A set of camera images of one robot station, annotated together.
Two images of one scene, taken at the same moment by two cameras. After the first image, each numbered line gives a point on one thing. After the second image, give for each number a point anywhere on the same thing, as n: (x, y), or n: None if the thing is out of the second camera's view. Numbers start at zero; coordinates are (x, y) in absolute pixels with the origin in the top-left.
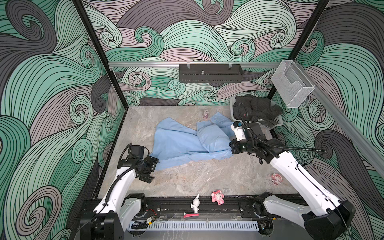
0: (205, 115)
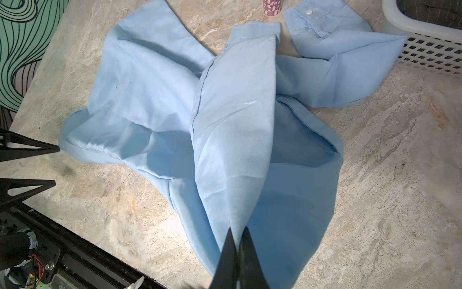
0: (272, 7)
